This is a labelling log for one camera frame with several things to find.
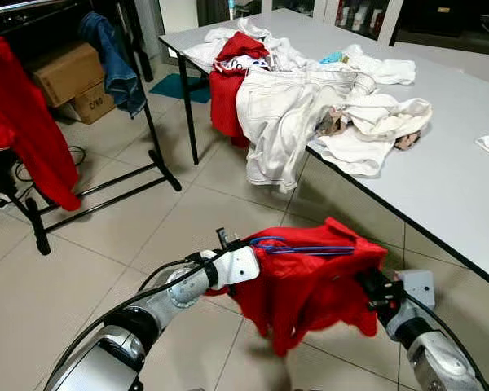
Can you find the blue plastic hanger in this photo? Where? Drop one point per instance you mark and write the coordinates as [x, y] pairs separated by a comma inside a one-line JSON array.
[[310, 249]]

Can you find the white shirt tan sleeves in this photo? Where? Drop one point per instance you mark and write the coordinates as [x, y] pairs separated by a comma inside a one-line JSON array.
[[379, 126]]

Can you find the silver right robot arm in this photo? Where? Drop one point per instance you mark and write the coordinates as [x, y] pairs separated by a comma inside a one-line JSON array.
[[432, 354]]

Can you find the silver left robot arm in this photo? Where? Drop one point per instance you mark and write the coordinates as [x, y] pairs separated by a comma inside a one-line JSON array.
[[147, 309]]

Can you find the red jersey white print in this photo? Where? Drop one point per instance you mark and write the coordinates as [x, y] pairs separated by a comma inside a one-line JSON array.
[[224, 102]]

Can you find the beige jeans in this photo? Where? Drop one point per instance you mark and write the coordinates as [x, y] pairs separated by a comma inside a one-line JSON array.
[[281, 110]]

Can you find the white rumpled clothes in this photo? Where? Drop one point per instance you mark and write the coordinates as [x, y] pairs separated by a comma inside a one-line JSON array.
[[216, 45]]

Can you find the blue denim garment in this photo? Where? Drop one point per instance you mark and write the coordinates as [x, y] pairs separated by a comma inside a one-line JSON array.
[[118, 69]]

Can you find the teal cloth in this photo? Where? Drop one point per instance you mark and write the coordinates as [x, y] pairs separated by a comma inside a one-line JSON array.
[[334, 58]]

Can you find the white t-shirt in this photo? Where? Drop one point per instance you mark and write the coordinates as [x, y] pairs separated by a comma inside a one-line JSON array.
[[383, 69]]

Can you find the brown cardboard box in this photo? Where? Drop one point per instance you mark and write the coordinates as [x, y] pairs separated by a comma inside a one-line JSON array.
[[65, 73]]

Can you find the red shirt white trim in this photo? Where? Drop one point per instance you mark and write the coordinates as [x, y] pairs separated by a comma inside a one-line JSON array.
[[24, 122]]

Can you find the white spray bottle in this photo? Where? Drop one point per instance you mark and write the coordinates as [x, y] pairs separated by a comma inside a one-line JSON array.
[[231, 8]]

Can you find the white TV cabinet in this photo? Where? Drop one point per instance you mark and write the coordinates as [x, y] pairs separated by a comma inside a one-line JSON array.
[[448, 24]]

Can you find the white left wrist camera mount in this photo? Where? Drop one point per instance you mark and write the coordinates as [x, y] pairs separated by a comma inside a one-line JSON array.
[[240, 265]]

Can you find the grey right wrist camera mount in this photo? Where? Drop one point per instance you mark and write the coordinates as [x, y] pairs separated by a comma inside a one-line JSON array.
[[420, 287]]

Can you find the black clothes rack silver rail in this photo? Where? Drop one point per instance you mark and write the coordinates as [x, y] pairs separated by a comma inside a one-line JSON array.
[[102, 183]]

